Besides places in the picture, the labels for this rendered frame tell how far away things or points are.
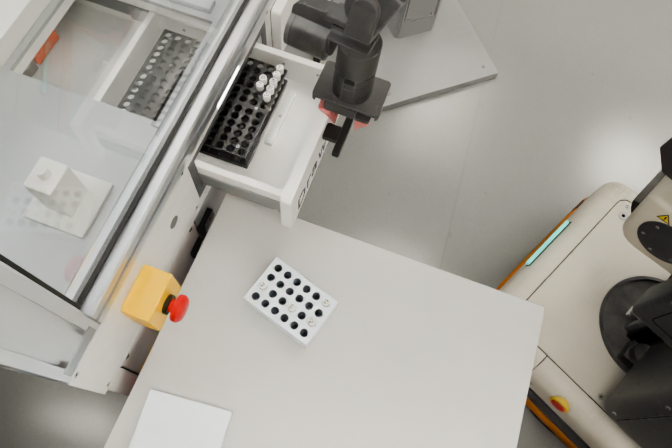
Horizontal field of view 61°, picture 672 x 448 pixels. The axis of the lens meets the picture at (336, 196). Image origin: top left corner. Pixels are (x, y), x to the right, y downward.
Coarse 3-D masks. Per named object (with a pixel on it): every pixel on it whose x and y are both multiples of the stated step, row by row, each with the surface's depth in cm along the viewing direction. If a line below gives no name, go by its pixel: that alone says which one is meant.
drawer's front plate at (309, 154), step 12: (324, 120) 88; (336, 120) 100; (312, 132) 87; (312, 144) 87; (300, 156) 86; (312, 156) 87; (300, 168) 85; (312, 168) 92; (288, 180) 84; (300, 180) 84; (288, 192) 83; (300, 192) 88; (288, 204) 83; (288, 216) 87
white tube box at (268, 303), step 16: (272, 272) 92; (288, 272) 93; (256, 288) 90; (272, 288) 91; (288, 288) 91; (304, 288) 93; (256, 304) 89; (272, 304) 90; (288, 304) 90; (304, 304) 90; (320, 304) 90; (336, 304) 90; (272, 320) 89; (288, 320) 89; (304, 320) 89; (320, 320) 89; (304, 336) 91
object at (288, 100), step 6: (288, 90) 100; (288, 96) 99; (294, 96) 100; (282, 102) 99; (288, 102) 99; (282, 108) 98; (288, 108) 98; (282, 114) 98; (276, 120) 97; (282, 120) 97; (276, 126) 97; (270, 132) 96; (276, 132) 96; (270, 138) 96; (270, 144) 96
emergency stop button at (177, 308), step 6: (174, 300) 81; (180, 300) 79; (186, 300) 80; (168, 306) 80; (174, 306) 79; (180, 306) 79; (186, 306) 81; (174, 312) 79; (180, 312) 79; (174, 318) 79; (180, 318) 80
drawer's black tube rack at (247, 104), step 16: (256, 64) 95; (240, 80) 94; (256, 80) 94; (240, 96) 93; (256, 96) 96; (224, 112) 94; (240, 112) 91; (272, 112) 95; (224, 128) 90; (240, 128) 93; (208, 144) 89; (224, 144) 89; (256, 144) 92; (224, 160) 92; (240, 160) 92
